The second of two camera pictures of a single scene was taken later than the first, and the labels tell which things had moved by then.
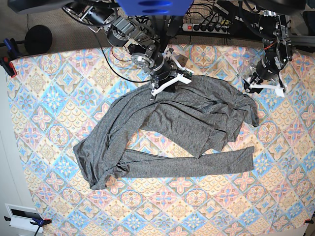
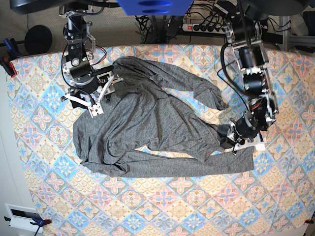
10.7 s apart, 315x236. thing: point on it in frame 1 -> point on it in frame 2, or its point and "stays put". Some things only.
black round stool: [38, 39] stays put
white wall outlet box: [21, 216] stays put
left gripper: [168, 71] -> [91, 84]
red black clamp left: [14, 53] stays put
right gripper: [265, 75] -> [243, 132]
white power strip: [206, 28] stays put
